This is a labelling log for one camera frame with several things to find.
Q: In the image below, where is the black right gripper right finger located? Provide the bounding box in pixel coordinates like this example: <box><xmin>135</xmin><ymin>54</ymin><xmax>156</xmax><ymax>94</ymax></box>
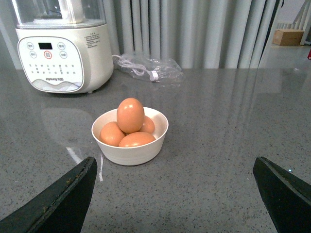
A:
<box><xmin>253</xmin><ymin>157</ymin><xmax>311</xmax><ymax>233</ymax></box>

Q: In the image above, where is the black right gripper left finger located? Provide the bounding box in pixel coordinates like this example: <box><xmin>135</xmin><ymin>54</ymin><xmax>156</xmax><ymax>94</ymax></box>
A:
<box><xmin>0</xmin><ymin>157</ymin><xmax>97</xmax><ymax>233</ymax></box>

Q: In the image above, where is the brown egg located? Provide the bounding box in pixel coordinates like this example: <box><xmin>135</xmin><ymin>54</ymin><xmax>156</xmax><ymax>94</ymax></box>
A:
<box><xmin>119</xmin><ymin>132</ymin><xmax>155</xmax><ymax>148</ymax></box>
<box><xmin>99</xmin><ymin>121</ymin><xmax>126</xmax><ymax>147</ymax></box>
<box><xmin>139</xmin><ymin>116</ymin><xmax>155</xmax><ymax>134</ymax></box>
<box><xmin>117</xmin><ymin>98</ymin><xmax>145</xmax><ymax>134</ymax></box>

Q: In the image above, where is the brown egg front in bowl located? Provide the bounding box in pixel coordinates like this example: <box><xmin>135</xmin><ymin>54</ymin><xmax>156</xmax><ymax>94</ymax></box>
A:
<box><xmin>119</xmin><ymin>132</ymin><xmax>155</xmax><ymax>148</ymax></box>

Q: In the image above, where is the brown egg back in bowl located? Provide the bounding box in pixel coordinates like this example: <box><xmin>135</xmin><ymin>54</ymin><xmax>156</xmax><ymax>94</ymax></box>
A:
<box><xmin>139</xmin><ymin>116</ymin><xmax>155</xmax><ymax>134</ymax></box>

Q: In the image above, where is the brown cardboard box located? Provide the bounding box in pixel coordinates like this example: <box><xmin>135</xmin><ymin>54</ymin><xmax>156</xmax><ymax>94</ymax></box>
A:
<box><xmin>272</xmin><ymin>29</ymin><xmax>304</xmax><ymax>46</ymax></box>

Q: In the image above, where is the white ceramic bowl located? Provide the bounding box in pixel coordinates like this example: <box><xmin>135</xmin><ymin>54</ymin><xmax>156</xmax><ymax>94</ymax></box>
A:
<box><xmin>91</xmin><ymin>107</ymin><xmax>169</xmax><ymax>166</ymax></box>

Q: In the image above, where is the white Joyoung soymilk maker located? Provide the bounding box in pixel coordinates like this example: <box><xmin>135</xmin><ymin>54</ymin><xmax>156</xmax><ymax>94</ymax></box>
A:
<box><xmin>11</xmin><ymin>0</ymin><xmax>114</xmax><ymax>93</ymax></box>

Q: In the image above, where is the clear plastic bag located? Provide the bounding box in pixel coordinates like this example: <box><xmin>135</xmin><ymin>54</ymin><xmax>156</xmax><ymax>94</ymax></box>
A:
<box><xmin>112</xmin><ymin>51</ymin><xmax>185</xmax><ymax>84</ymax></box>

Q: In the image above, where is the grey pleated curtain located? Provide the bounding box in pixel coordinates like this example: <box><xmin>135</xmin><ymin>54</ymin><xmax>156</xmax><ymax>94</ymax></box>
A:
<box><xmin>0</xmin><ymin>0</ymin><xmax>280</xmax><ymax>70</ymax></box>

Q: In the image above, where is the white power cable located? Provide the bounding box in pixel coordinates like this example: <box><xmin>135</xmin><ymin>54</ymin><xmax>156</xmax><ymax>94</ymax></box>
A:
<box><xmin>112</xmin><ymin>54</ymin><xmax>159</xmax><ymax>82</ymax></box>

